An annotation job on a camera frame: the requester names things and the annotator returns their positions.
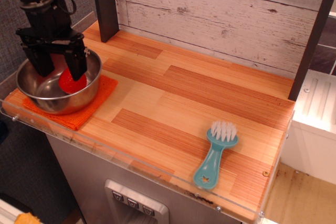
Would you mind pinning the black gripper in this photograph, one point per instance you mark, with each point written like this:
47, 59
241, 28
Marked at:
50, 30

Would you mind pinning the teal scrub brush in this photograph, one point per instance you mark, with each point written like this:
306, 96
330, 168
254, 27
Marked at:
221, 136

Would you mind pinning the dark right shelf post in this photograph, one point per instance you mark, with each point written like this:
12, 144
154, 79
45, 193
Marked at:
306, 60

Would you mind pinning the clear acrylic front guard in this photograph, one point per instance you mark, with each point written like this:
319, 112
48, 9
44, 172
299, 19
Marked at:
219, 203

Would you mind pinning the stainless steel bowl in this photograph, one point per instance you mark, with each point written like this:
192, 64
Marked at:
45, 93

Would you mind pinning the white toy sink unit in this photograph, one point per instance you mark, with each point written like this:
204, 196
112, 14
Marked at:
310, 143

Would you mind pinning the red toy strawberry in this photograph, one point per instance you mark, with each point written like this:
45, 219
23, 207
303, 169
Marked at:
69, 85

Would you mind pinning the clear acrylic side guard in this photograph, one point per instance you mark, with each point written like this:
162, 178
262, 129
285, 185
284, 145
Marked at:
273, 173

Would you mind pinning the yellow object at corner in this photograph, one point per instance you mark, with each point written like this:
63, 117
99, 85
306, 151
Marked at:
26, 218

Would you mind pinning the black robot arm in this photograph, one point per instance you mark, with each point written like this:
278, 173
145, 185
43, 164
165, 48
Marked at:
46, 3

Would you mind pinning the silver dispenser button panel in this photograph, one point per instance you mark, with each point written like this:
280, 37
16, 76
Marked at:
130, 206

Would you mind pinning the grey toy fridge cabinet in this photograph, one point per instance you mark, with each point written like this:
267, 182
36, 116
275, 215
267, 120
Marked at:
86, 173

